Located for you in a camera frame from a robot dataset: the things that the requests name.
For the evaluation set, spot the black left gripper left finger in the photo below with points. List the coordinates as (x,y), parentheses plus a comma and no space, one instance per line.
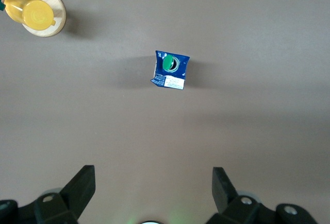
(74,195)

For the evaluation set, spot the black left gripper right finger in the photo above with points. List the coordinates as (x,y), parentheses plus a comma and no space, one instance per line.
(227,195)

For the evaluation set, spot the blue milk carton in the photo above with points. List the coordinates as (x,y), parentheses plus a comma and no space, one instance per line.
(168,70)

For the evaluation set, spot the yellow plastic cup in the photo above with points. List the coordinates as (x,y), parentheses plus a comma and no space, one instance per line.
(28,10)

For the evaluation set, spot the dark green cup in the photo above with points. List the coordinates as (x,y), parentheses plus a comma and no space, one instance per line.
(1,6)

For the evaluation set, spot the wooden mug stand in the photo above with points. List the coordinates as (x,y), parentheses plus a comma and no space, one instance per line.
(58,13)

